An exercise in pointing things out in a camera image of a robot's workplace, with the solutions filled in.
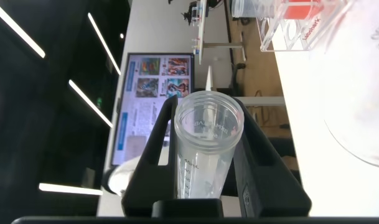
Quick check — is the test tube with red liquid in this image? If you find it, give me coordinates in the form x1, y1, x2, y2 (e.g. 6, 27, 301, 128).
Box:
231, 0, 325, 20

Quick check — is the clear acrylic test tube rack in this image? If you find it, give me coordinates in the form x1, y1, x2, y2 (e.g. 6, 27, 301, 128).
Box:
256, 0, 349, 53

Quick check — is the large wall monitor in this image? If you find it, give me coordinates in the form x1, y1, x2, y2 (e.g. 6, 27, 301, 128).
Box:
110, 52, 195, 167

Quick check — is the clear glass beaker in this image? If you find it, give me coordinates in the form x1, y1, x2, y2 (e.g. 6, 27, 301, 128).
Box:
307, 0, 379, 169

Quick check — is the clear plastic tube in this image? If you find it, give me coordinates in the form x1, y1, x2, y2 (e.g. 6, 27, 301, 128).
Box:
173, 90, 245, 200

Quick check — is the white standing desk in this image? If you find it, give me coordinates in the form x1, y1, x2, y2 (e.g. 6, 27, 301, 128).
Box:
167, 0, 249, 71
204, 65, 286, 108

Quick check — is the ceiling light strip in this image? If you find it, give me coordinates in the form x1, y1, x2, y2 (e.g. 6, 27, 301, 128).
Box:
0, 0, 46, 59
68, 79, 115, 128
38, 182, 103, 196
87, 12, 122, 76

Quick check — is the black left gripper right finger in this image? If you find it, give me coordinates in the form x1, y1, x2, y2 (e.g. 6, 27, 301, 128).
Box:
232, 96, 312, 218

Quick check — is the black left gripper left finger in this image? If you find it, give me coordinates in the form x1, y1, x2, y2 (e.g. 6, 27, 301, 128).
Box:
121, 94, 179, 218

